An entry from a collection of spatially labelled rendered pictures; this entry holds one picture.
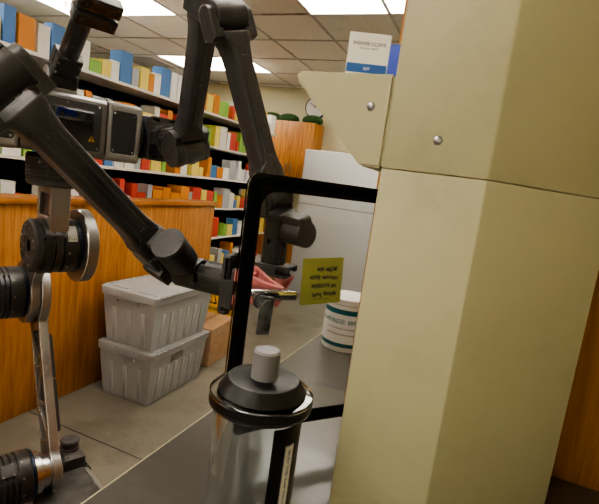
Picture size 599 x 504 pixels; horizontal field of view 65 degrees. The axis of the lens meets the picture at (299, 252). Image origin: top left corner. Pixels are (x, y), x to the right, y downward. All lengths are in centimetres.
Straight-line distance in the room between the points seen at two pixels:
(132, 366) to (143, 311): 34
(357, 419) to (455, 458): 12
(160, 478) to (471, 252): 53
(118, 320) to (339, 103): 250
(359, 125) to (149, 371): 245
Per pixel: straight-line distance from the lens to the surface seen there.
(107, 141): 136
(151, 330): 278
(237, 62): 104
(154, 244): 80
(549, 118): 57
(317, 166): 577
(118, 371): 301
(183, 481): 77
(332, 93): 56
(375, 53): 62
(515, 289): 57
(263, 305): 69
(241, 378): 50
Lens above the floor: 138
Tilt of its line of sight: 8 degrees down
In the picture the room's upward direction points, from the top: 8 degrees clockwise
